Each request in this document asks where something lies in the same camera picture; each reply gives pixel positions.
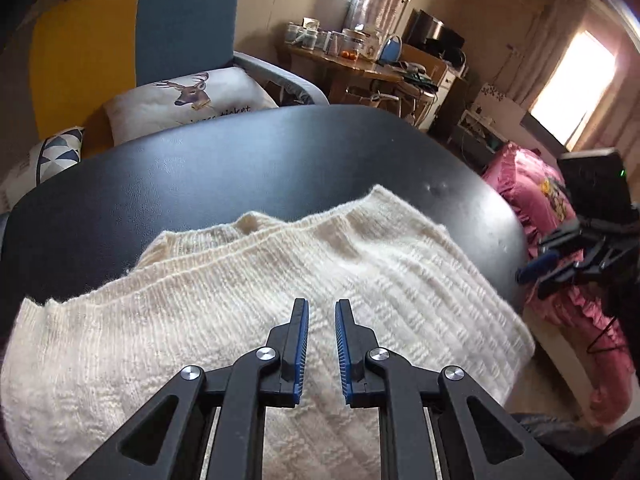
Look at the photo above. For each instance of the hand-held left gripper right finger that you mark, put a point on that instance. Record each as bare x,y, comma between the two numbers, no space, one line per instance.
343,345

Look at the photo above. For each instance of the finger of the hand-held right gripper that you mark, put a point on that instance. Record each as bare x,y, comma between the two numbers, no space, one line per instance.
537,267
562,240

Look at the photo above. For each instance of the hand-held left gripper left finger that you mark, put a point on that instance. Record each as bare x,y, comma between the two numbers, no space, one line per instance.
300,345

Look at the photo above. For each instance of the cream knitted sweater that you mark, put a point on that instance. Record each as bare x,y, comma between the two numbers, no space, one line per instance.
375,285

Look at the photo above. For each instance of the pink ruffled bedding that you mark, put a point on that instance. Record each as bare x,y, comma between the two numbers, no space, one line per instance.
525,180

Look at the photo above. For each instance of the small bright window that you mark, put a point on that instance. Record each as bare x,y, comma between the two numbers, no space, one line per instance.
575,85

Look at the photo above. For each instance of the dark cloth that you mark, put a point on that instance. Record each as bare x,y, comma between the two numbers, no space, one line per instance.
560,440

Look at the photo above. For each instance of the white cabinet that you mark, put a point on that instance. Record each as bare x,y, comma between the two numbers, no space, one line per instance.
447,90

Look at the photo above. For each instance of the black leather table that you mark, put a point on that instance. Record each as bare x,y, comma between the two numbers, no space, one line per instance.
250,160

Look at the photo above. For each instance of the black appliance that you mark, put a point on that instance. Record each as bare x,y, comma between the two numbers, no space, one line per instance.
430,30

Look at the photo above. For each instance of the white patterned mug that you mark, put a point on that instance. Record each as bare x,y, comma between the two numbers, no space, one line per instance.
371,46

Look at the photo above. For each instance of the wooden side table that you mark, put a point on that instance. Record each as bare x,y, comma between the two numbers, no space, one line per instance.
345,67

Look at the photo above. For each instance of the deer print pillow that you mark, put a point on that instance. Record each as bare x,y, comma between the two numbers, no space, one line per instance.
150,110

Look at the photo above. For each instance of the row of glass jars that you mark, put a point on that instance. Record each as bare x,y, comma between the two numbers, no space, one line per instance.
307,35

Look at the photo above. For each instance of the triangle print pillow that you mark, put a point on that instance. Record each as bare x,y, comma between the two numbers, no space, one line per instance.
55,152

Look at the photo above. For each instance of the yellow blue grey sofa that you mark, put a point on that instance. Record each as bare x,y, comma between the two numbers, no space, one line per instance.
185,25

